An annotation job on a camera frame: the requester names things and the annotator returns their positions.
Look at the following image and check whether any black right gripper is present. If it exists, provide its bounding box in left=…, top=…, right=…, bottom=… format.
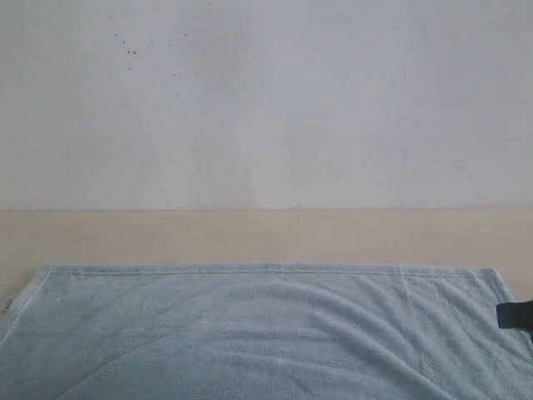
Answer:
left=496, top=300, right=533, bottom=333

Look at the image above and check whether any light blue terry towel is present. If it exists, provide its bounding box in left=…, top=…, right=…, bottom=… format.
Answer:
left=1, top=263, right=532, bottom=399

